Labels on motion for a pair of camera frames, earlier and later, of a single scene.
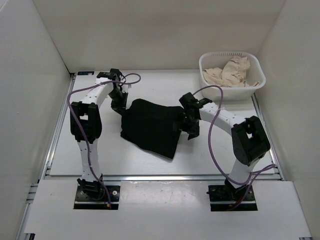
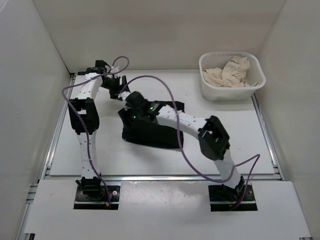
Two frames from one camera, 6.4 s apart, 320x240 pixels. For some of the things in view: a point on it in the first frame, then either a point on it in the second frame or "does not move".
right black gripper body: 187,124 to 134,116
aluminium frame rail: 163,178 does not move
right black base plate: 224,197 does not move
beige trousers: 233,74 does not move
